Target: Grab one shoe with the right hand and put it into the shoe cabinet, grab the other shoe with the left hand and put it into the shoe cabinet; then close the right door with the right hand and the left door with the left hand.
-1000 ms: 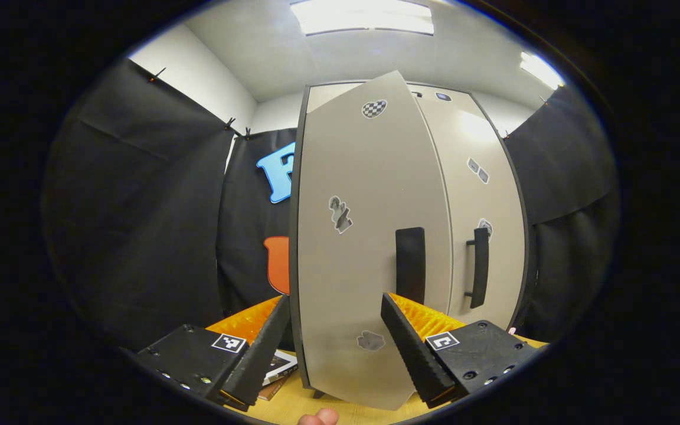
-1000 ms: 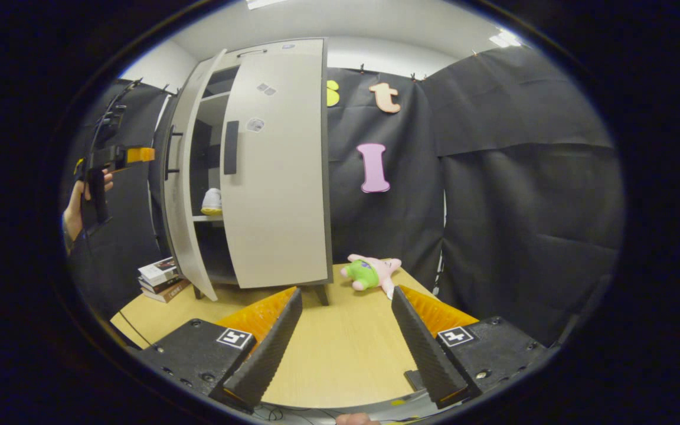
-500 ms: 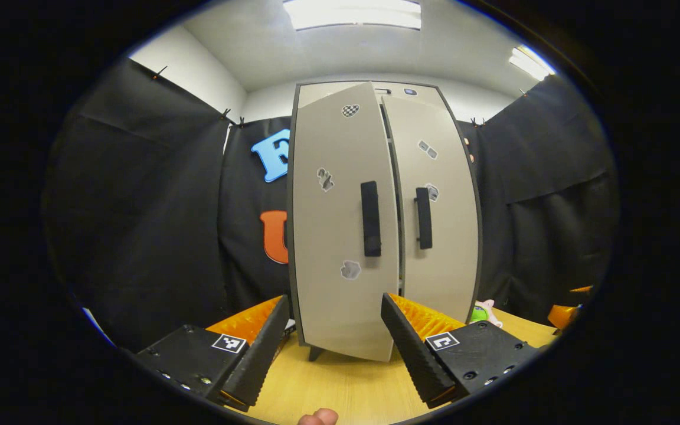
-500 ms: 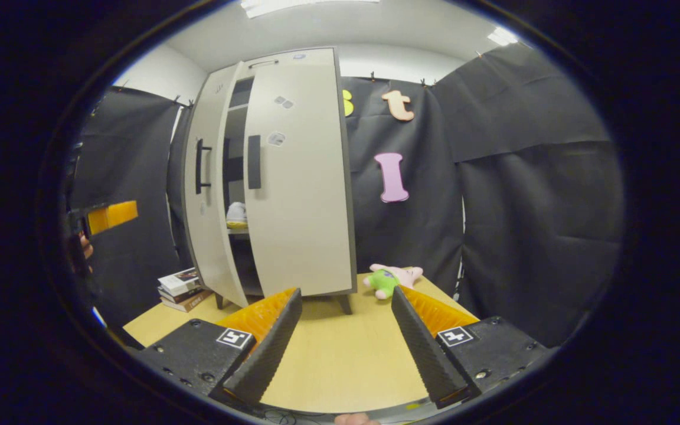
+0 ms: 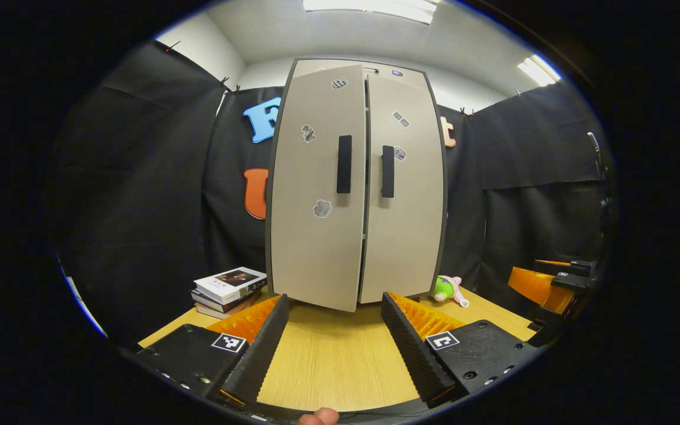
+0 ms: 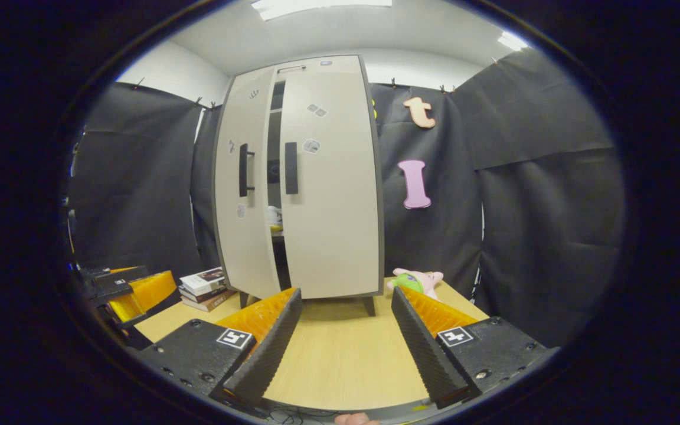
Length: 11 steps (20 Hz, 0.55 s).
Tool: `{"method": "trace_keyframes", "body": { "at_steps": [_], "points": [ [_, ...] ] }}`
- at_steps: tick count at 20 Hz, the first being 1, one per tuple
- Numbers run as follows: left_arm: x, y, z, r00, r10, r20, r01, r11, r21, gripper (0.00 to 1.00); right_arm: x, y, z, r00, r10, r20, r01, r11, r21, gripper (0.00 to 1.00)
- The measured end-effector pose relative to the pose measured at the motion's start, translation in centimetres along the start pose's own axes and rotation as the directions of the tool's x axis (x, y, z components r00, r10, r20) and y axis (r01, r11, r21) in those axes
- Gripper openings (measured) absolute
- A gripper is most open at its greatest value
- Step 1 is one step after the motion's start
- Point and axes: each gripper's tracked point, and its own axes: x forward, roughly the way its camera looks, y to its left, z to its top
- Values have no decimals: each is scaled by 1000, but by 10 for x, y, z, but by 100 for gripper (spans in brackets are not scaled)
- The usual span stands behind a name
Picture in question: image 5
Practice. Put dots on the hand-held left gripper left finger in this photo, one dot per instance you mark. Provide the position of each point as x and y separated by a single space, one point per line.
256 357

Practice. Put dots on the dark brown book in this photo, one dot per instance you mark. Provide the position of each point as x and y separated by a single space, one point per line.
222 304

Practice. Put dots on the green pink plush toy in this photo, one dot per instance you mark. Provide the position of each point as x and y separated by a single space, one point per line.
446 287

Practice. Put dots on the grey shoe cabinet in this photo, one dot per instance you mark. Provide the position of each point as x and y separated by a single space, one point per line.
316 248

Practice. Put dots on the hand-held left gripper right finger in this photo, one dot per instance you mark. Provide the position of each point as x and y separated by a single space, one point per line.
414 357

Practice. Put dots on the grey cabinet door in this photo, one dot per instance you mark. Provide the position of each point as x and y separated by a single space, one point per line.
411 236
310 254

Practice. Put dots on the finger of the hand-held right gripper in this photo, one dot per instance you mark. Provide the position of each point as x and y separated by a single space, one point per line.
582 267
538 289

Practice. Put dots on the white cover book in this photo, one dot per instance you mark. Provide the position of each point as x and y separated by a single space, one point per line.
231 283

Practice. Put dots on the small ceiling light panel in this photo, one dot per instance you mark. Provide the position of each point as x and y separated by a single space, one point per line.
539 69

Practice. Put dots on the black backdrop cloth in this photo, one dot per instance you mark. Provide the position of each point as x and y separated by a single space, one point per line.
139 195

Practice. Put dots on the long ceiling light panel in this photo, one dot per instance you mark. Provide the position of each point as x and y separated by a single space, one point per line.
369 8

